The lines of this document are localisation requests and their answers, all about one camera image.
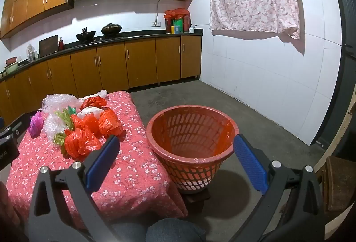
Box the wooden stool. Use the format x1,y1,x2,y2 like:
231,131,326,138
314,156,356,213

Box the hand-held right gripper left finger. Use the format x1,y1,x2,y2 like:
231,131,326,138
28,135,121,242

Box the red plastic bag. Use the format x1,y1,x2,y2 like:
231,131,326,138
164,8,190,19

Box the row of wooden base cabinets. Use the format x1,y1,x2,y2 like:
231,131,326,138
0,35,202,126

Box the person's blue jeans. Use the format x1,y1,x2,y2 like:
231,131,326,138
111,217,208,242

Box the dark cutting board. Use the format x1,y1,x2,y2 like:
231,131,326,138
38,35,59,58

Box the black kitchen countertop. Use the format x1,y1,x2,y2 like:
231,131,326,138
0,28,203,81

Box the orange plastic mesh basket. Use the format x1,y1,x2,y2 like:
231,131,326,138
146,104,240,195

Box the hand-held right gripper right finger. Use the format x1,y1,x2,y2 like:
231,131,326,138
233,133,326,242

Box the person's left forearm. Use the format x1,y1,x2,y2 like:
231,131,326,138
0,181,28,242

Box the purple plastic bag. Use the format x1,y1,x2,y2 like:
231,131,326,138
29,111,45,138

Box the small clear bubble wrap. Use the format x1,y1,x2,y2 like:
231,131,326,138
44,114,67,145

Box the green basin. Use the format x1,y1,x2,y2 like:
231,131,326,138
4,62,19,74

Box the black wok with lid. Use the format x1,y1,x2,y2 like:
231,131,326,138
101,22,123,36

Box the orange plastic bag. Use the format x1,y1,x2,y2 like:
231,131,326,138
99,108,123,137
71,114,102,137
61,129,102,160
80,96,107,110

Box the green plastic bag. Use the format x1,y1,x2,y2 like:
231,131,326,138
53,105,78,147

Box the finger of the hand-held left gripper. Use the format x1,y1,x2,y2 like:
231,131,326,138
0,116,24,140

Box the gas stove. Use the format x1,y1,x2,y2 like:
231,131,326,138
74,35,124,44

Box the white power cable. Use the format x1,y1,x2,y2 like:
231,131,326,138
154,0,167,23

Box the red floral tablecloth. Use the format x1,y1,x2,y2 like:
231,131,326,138
6,90,190,231

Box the white plastic bag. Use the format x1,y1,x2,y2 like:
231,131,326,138
77,107,105,120

